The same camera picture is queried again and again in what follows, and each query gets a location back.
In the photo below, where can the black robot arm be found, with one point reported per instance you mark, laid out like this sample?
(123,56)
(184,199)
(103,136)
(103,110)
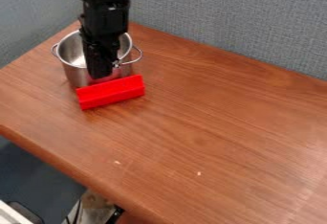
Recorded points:
(104,20)

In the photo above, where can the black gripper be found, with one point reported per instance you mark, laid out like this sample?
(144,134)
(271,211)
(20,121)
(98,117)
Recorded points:
(103,22)

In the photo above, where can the white object at corner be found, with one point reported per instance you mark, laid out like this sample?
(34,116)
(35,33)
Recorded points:
(14,213)

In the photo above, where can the stainless steel pot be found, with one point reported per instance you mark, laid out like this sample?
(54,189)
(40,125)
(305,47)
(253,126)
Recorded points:
(68,51)

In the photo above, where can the red rectangular block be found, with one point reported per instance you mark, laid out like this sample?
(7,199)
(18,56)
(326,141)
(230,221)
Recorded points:
(110,92)

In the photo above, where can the metal table leg frame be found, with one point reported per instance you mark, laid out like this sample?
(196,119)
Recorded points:
(92,209)

